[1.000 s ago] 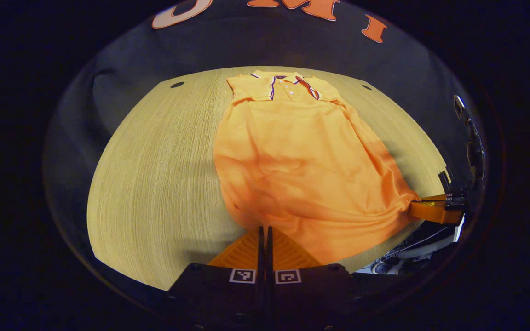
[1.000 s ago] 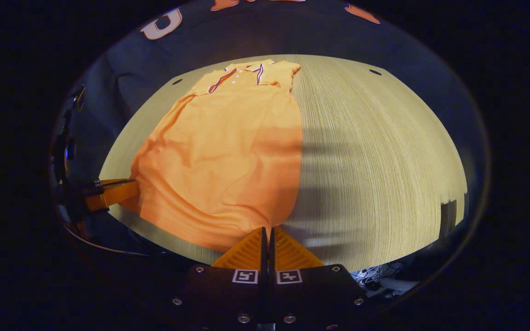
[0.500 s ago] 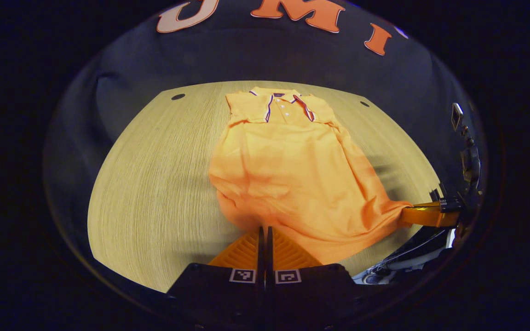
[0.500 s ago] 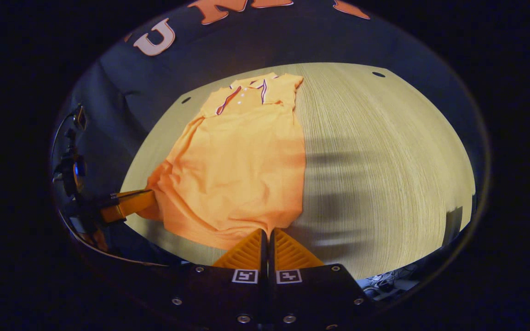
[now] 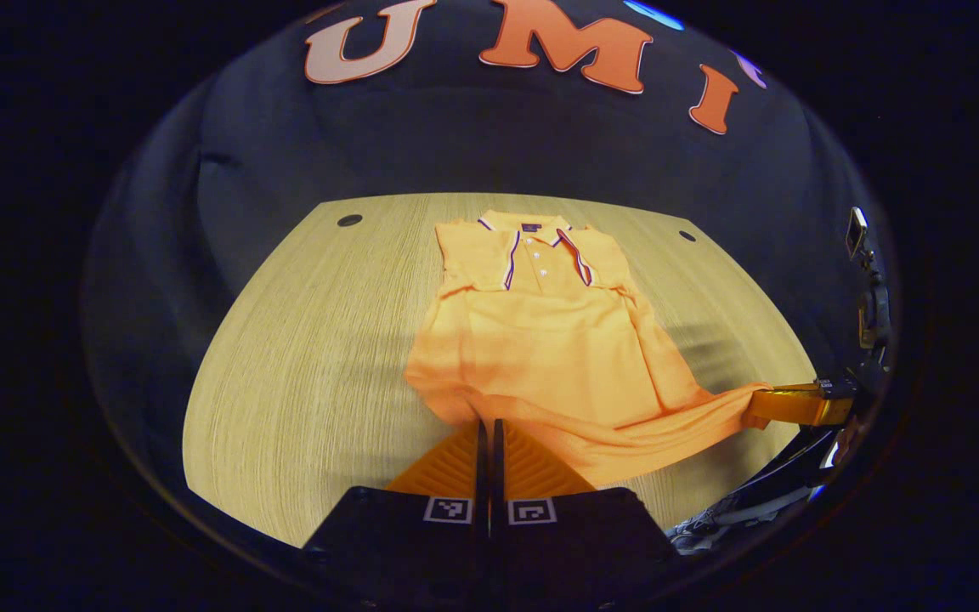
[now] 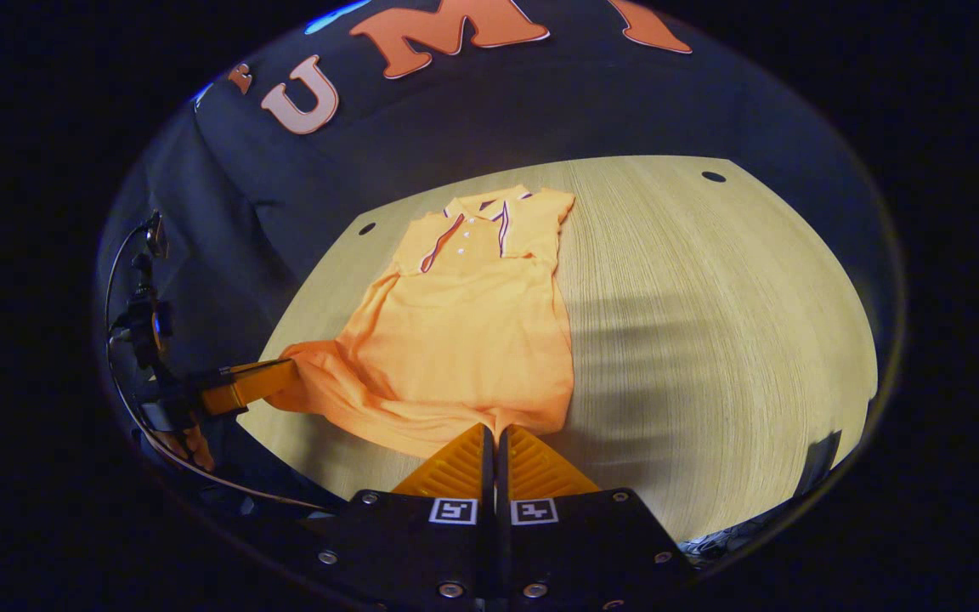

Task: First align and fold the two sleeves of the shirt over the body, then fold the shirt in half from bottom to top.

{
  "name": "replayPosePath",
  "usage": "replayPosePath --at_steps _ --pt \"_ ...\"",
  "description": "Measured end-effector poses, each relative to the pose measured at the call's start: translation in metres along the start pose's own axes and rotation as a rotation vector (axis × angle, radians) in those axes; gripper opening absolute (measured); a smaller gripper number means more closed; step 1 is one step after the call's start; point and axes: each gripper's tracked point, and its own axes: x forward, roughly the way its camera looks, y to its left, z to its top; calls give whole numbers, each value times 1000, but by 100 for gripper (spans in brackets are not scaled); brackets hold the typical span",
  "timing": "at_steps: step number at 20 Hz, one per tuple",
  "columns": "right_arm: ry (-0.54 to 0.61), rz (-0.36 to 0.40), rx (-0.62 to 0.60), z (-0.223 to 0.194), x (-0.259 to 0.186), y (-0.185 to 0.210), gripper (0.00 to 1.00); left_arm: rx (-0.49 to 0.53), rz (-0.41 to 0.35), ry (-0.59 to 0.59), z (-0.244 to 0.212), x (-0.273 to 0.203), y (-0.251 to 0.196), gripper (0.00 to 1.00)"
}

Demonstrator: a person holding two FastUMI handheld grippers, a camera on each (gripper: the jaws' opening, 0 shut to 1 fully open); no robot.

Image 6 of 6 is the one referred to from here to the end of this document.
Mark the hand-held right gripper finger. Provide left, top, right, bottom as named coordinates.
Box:
left=500, top=424, right=699, bottom=609
left=311, top=422, right=497, bottom=609

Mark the orange T-shirt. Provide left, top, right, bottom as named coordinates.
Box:
left=267, top=184, right=577, bottom=460

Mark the black backdrop cloth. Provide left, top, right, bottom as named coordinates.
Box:
left=97, top=0, right=903, bottom=528

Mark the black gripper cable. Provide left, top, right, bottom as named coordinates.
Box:
left=105, top=223, right=333, bottom=513

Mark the black bracket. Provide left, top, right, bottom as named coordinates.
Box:
left=795, top=429, right=843, bottom=498

